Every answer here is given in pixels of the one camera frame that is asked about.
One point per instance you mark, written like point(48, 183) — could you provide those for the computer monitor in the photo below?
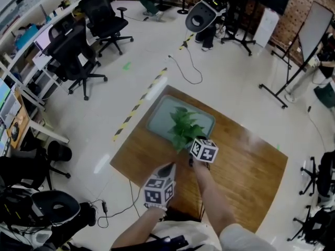
point(4, 95)

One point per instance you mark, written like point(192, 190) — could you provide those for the wooden top white desk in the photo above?
point(21, 119)

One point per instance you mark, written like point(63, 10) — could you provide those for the black office chair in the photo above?
point(21, 166)
point(319, 226)
point(100, 14)
point(327, 174)
point(68, 51)

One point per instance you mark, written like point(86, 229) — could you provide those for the green potted plant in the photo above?
point(183, 127)

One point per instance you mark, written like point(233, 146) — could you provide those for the blue storage box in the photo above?
point(26, 36)

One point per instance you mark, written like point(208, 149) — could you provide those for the person's white shirt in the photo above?
point(188, 229)

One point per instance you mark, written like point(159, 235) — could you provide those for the white black backpack rig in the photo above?
point(201, 17)

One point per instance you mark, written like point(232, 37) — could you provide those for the grey green tray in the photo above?
point(162, 114)

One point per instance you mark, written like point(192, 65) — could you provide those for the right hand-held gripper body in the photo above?
point(205, 152)

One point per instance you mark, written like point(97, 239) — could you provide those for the black waste bin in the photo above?
point(60, 152)

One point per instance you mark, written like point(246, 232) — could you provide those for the whiteboard on wheeled stand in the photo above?
point(314, 30)

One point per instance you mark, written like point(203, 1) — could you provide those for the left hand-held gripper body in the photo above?
point(157, 195)

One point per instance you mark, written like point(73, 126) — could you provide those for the white air purifier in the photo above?
point(267, 25)

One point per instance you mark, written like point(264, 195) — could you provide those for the open laptop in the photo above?
point(43, 39)

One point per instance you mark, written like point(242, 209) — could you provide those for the dark green bin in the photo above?
point(324, 97)

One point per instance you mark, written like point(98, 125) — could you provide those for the black chest harness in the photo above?
point(172, 242)

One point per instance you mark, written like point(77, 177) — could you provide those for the person's left forearm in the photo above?
point(136, 229)

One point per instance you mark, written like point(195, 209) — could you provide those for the person's right forearm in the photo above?
point(212, 197)

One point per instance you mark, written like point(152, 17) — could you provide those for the white shelving unit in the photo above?
point(15, 17)

